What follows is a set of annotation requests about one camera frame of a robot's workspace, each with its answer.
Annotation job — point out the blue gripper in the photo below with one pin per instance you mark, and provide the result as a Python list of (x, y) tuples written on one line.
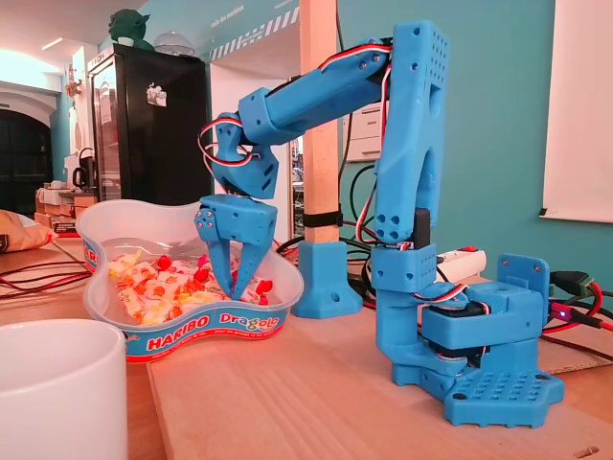
[(243, 221)]

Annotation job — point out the clear Haribo candy tub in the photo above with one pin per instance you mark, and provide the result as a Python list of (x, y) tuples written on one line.
[(191, 331)]

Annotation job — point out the blue 3D-printed robot arm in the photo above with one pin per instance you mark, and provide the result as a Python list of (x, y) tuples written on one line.
[(412, 144)]

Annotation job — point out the black fridge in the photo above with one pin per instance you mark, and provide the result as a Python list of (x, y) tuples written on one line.
[(158, 144)]

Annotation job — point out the black kettle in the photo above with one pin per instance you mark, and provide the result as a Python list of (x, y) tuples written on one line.
[(82, 175)]

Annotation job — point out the red black flat box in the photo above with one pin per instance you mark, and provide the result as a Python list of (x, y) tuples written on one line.
[(64, 228)]

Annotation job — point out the white fridge magnet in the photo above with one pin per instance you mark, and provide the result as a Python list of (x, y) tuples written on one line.
[(155, 95)]

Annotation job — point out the white office printer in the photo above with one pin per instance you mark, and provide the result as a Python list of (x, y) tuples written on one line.
[(364, 139)]

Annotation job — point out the wooden drawer cabinet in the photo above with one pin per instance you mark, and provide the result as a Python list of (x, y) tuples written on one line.
[(62, 208)]

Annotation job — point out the large light wooden board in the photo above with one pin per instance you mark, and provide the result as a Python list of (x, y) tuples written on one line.
[(311, 407)]

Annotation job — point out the brown paper bag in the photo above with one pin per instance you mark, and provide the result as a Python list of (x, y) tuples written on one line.
[(24, 235)]

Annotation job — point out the clear glass dome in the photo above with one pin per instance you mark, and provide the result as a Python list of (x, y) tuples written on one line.
[(174, 45)]

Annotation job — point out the white ceramic mug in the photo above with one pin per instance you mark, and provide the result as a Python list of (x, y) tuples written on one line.
[(57, 393)]

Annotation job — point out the white power strip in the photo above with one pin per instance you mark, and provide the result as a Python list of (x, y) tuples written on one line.
[(464, 263)]

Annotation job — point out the green Yoda figure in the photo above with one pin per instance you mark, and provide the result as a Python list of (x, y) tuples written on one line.
[(127, 29)]

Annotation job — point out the ceiling light strip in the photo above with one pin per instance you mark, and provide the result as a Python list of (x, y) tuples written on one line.
[(52, 44)]

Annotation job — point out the green terminal plug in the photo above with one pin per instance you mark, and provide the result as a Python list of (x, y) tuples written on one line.
[(574, 282)]

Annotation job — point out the blue post base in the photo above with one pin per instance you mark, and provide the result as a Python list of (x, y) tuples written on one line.
[(325, 282)]

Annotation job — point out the wooden camera post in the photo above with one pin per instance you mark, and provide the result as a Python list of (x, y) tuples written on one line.
[(318, 191)]

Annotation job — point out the white wall board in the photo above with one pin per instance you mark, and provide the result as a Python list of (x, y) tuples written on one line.
[(579, 120)]

